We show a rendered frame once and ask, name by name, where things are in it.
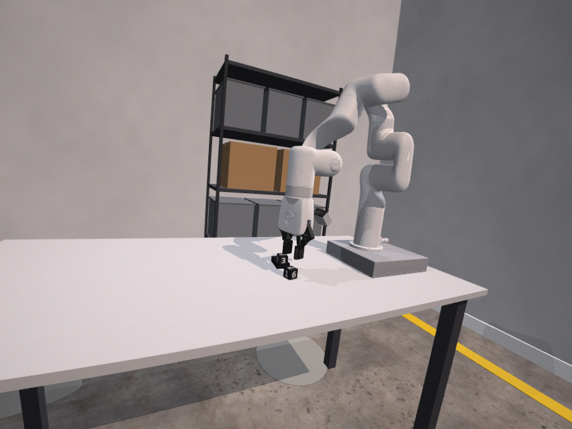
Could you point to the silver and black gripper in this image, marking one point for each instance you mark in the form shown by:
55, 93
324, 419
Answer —
296, 217

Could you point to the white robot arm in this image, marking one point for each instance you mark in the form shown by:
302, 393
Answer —
383, 144

